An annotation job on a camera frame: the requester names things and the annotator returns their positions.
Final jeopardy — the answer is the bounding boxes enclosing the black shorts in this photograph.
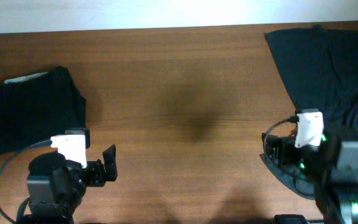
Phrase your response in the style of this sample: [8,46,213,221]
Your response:
[0,67,86,154]

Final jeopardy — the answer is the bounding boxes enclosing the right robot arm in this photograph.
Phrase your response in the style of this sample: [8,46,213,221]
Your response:
[261,131,358,223]

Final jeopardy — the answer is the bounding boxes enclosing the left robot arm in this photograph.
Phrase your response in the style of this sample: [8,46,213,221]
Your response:
[16,144,117,223]

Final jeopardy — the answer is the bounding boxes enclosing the black t-shirt white lettering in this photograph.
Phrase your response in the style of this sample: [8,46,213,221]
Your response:
[259,24,358,200]

